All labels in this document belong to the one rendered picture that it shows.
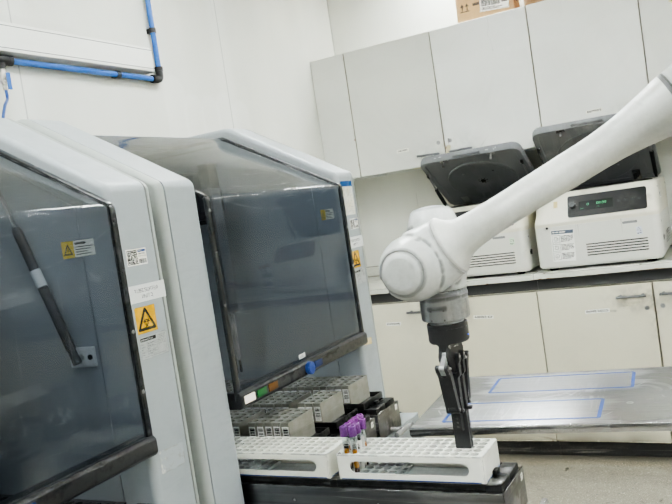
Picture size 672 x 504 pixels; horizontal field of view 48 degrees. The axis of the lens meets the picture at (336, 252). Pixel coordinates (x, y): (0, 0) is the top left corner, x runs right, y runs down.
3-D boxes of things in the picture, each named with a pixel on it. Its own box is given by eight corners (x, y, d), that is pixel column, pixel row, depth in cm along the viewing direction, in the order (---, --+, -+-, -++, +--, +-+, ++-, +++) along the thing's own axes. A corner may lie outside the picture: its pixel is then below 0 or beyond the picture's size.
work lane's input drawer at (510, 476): (197, 513, 164) (190, 472, 163) (234, 488, 176) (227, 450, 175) (534, 536, 130) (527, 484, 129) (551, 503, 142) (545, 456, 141)
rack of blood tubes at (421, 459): (339, 485, 149) (334, 454, 148) (361, 466, 157) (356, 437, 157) (487, 491, 135) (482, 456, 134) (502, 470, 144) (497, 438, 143)
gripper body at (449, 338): (435, 317, 145) (442, 365, 146) (419, 326, 138) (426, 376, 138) (473, 314, 142) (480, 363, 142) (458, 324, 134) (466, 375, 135)
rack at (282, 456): (210, 479, 163) (206, 451, 163) (237, 463, 172) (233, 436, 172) (331, 484, 149) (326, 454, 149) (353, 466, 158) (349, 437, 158)
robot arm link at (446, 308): (410, 296, 137) (414, 328, 138) (458, 292, 133) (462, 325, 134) (427, 288, 146) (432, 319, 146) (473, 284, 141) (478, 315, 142)
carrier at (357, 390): (364, 396, 208) (360, 374, 208) (370, 396, 207) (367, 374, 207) (344, 409, 198) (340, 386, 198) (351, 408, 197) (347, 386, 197)
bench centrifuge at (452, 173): (422, 284, 389) (404, 159, 385) (464, 267, 442) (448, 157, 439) (530, 274, 361) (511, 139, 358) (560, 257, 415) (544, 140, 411)
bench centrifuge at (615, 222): (539, 273, 360) (519, 128, 356) (563, 257, 415) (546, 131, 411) (666, 261, 334) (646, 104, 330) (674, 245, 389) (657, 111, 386)
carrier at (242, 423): (262, 432, 188) (258, 408, 188) (268, 432, 187) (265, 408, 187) (235, 448, 178) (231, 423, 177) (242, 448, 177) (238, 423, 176)
